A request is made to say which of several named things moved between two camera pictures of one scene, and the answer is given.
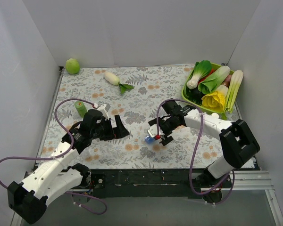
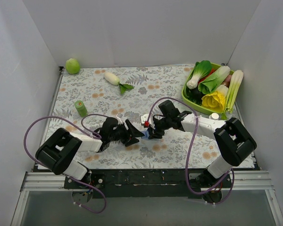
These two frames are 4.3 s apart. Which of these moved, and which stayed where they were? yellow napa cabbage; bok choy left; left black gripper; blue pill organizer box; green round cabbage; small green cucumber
Moved: left black gripper; blue pill organizer box
Stayed: small green cucumber; green round cabbage; bok choy left; yellow napa cabbage
